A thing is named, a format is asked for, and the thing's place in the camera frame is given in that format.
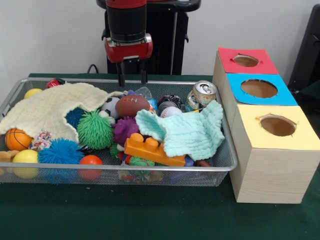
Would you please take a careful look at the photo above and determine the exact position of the mint knitted cloth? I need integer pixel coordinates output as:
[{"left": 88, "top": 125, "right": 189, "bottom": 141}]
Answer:
[{"left": 134, "top": 99, "right": 226, "bottom": 161}]

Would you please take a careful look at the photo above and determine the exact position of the orange toy building block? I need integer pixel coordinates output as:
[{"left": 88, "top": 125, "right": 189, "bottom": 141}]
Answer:
[{"left": 123, "top": 132, "right": 187, "bottom": 168}]

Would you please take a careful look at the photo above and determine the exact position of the wooden box with three holes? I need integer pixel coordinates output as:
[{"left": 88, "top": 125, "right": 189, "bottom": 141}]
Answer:
[{"left": 211, "top": 47, "right": 320, "bottom": 205}]

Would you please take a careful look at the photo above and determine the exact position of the black cable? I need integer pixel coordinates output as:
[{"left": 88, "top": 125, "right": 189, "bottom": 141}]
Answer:
[{"left": 86, "top": 63, "right": 101, "bottom": 75}]

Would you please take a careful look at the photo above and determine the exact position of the orange toy basketball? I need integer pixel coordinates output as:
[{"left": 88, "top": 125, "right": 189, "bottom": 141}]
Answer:
[{"left": 4, "top": 128, "right": 34, "bottom": 152}]

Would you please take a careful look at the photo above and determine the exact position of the yellow smooth ball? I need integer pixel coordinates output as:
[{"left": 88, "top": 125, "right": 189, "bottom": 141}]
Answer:
[{"left": 11, "top": 149, "right": 40, "bottom": 180}]

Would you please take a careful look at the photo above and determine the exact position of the crushed drink can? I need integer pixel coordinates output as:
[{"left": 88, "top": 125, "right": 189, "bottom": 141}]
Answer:
[{"left": 184, "top": 80, "right": 218, "bottom": 113}]

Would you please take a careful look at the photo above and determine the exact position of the purple spiky rubber toy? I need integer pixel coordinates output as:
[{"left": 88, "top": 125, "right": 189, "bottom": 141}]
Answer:
[{"left": 111, "top": 116, "right": 141, "bottom": 146}]

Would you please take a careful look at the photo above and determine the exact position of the cream knitted cloth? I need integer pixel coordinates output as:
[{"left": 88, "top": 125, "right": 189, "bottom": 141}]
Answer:
[{"left": 0, "top": 82, "right": 126, "bottom": 144}]

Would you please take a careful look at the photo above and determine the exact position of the blue spiky rubber ball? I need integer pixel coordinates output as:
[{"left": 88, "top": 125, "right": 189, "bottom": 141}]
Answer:
[{"left": 37, "top": 138, "right": 85, "bottom": 165}]

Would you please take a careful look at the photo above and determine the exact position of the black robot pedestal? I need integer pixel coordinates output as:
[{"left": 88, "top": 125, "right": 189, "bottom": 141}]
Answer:
[{"left": 96, "top": 0, "right": 202, "bottom": 76}]

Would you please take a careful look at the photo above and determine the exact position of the green spiky rubber ball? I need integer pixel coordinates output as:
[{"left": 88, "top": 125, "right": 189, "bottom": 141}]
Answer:
[{"left": 76, "top": 109, "right": 116, "bottom": 151}]

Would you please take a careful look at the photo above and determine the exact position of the crushed clear plastic bottle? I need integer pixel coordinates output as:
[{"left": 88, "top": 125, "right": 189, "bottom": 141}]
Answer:
[{"left": 136, "top": 86, "right": 159, "bottom": 111}]

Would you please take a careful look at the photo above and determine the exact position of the black upright panel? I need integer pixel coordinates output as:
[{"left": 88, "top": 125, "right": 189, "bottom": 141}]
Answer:
[{"left": 287, "top": 3, "right": 320, "bottom": 93}]

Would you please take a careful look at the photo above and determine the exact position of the brown toy football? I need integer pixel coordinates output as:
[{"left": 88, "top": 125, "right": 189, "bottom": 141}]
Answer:
[{"left": 114, "top": 94, "right": 152, "bottom": 118}]

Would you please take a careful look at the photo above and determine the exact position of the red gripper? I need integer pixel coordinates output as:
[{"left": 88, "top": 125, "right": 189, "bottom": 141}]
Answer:
[{"left": 104, "top": 37, "right": 154, "bottom": 87}]

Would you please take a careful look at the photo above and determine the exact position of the dark green table cloth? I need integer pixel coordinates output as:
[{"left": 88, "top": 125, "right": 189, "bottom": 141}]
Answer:
[{"left": 0, "top": 72, "right": 320, "bottom": 240}]

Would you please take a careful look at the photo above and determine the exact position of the silver mesh bin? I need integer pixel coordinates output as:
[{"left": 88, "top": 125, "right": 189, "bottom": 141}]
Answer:
[{"left": 0, "top": 77, "right": 238, "bottom": 188}]

